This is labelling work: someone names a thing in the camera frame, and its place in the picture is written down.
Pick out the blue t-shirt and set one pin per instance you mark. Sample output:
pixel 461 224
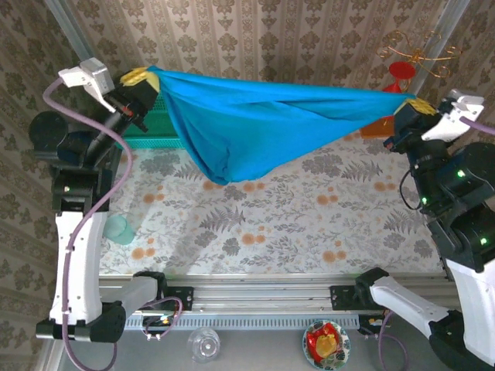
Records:
pixel 247 127

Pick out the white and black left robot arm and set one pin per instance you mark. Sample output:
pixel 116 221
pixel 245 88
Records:
pixel 77 270

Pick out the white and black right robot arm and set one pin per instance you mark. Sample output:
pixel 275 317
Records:
pixel 475 293

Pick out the orange wooden board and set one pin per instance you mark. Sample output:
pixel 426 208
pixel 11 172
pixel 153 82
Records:
pixel 377 129

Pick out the green plastic basket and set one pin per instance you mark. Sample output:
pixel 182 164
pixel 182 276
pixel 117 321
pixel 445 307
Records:
pixel 162 123

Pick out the red ribbed vase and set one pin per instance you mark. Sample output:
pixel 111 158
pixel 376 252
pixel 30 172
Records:
pixel 402 71

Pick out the pale green translucent cup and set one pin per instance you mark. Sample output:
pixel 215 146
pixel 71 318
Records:
pixel 118 230

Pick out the floral patterned tablecloth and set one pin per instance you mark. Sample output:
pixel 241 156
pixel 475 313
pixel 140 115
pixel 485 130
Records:
pixel 290 232

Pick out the small black connector box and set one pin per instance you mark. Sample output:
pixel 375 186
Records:
pixel 154 320
pixel 365 322

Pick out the patterned bowl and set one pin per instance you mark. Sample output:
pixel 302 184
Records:
pixel 344 344

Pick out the yellow wrapped candy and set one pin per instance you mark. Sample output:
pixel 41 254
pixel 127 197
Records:
pixel 326 345

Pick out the red foil candy wrapper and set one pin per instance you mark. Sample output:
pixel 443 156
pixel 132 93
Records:
pixel 313 340

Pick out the clear glass cup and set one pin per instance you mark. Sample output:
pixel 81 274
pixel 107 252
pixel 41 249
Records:
pixel 203 344

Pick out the aluminium frame post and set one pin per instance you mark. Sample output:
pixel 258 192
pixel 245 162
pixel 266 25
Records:
pixel 65 23
pixel 452 19

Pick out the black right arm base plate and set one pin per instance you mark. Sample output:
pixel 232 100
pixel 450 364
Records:
pixel 344 297

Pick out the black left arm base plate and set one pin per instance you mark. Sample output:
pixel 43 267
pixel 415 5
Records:
pixel 181 297

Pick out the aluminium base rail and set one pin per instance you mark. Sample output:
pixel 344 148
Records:
pixel 263 293

